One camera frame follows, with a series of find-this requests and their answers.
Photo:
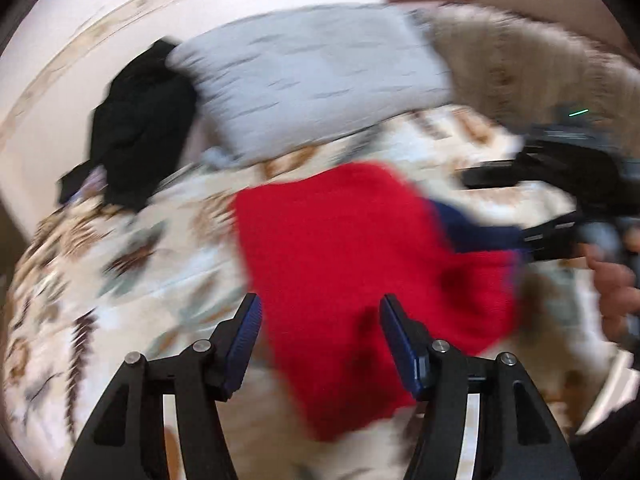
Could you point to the black garment pile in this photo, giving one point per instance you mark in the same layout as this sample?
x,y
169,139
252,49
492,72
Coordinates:
x,y
138,131

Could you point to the red and blue knit sweater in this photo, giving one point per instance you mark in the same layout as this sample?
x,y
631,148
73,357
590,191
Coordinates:
x,y
322,252

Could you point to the beige fleece sleeve forearm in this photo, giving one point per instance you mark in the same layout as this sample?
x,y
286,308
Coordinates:
x,y
507,67

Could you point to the grey quilted pillow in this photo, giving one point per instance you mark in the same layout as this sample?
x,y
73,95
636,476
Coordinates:
x,y
274,82

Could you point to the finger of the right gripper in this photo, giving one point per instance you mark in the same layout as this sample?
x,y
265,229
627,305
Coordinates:
x,y
496,174
556,239

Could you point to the person's right hand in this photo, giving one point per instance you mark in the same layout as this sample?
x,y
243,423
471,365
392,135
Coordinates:
x,y
618,297

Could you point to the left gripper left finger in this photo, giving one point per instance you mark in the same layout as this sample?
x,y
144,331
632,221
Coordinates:
x,y
124,435

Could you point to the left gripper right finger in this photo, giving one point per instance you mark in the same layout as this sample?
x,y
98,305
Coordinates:
x,y
488,406

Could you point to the lilac cloth piece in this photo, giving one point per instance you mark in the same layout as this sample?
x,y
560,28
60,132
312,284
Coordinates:
x,y
94,185

